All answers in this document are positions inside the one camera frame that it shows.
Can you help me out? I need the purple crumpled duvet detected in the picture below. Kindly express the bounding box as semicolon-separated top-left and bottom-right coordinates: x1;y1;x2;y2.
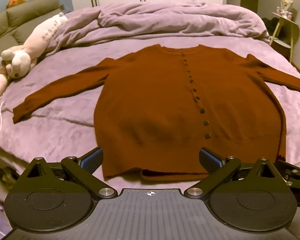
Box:
46;1;270;53

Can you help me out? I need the orange plush toy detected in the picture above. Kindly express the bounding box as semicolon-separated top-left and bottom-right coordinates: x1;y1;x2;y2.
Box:
6;0;27;8

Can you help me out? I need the wrapped flower bouquet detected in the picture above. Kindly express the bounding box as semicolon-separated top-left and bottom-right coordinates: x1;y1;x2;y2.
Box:
276;0;297;20

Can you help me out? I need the olive green bed headboard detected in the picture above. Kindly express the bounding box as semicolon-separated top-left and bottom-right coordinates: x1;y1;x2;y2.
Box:
0;0;65;53

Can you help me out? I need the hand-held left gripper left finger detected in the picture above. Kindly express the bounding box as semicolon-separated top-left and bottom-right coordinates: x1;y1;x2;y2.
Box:
20;147;118;198

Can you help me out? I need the long pink plush toy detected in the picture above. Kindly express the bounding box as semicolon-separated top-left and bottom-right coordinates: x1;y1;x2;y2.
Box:
0;12;68;79

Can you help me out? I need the rust brown knit cardigan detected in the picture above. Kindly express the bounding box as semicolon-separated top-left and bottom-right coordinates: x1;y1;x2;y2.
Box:
12;44;300;182

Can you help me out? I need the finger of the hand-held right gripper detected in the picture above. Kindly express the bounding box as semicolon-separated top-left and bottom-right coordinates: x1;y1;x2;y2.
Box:
276;159;300;187

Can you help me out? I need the dark clothes heap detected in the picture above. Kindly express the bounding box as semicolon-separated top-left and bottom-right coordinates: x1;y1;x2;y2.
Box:
261;17;280;39

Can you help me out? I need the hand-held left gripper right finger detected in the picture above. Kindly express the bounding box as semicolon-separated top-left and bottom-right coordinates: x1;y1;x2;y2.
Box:
184;147;282;198

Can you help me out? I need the purple bed sheet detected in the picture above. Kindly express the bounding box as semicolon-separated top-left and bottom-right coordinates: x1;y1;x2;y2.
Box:
0;34;300;205

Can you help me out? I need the yellow side table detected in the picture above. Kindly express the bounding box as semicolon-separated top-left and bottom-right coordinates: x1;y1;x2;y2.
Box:
269;11;300;63

